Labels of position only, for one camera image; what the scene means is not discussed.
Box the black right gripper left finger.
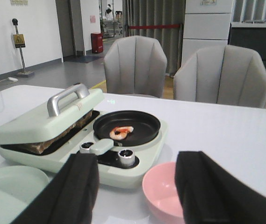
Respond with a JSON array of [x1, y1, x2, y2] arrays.
[[12, 153, 99, 224]]

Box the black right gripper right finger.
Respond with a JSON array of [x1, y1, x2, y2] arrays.
[[175, 151, 266, 224]]

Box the pink bowl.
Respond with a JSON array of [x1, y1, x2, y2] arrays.
[[142, 161, 184, 224]]

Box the bread slice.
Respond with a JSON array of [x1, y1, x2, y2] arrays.
[[25, 109, 94, 155]]

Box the green breakfast maker lid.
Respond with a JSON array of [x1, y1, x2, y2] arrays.
[[0, 89, 104, 145]]

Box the orange white shrimp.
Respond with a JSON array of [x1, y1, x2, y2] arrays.
[[109, 126, 134, 140]]

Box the green breakfast maker base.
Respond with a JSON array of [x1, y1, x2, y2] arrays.
[[0, 110, 168, 189]]

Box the left silver control knob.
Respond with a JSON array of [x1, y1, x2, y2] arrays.
[[79, 142, 94, 153]]

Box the silver control knob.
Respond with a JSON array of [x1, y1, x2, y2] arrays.
[[79, 142, 94, 153], [118, 149, 135, 168]]

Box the light green round plate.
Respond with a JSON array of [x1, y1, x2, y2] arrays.
[[0, 166, 50, 224]]

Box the right silver control knob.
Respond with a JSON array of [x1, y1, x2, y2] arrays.
[[118, 149, 135, 168]]

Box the black round frying pan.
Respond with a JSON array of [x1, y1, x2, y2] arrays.
[[93, 110, 161, 147]]

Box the right grey upholstered chair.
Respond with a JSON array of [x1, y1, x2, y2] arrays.
[[173, 45, 266, 108]]

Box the grey upholstered chair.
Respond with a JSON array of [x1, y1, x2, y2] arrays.
[[173, 45, 266, 108], [104, 35, 167, 98]]

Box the white floor power strip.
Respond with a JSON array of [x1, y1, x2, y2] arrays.
[[0, 77, 19, 85]]

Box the left grey upholstered chair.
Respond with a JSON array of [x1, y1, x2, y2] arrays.
[[104, 35, 167, 98]]

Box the red trash bin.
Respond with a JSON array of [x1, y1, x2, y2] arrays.
[[91, 33, 103, 53]]

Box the dark grey counter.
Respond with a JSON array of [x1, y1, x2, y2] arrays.
[[228, 21, 266, 90]]

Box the yellow sign on stand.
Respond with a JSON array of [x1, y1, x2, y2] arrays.
[[12, 18, 34, 78]]

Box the white cabinet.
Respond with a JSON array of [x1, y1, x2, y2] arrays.
[[181, 0, 233, 64]]

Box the red barrier belt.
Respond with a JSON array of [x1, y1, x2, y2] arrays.
[[128, 24, 180, 30]]

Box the grey curtain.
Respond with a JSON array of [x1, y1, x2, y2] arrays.
[[122, 0, 186, 77]]

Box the green round pan handle knob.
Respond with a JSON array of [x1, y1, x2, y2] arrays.
[[89, 139, 114, 155]]

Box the silver lid handle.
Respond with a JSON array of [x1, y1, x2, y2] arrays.
[[47, 83, 90, 117]]

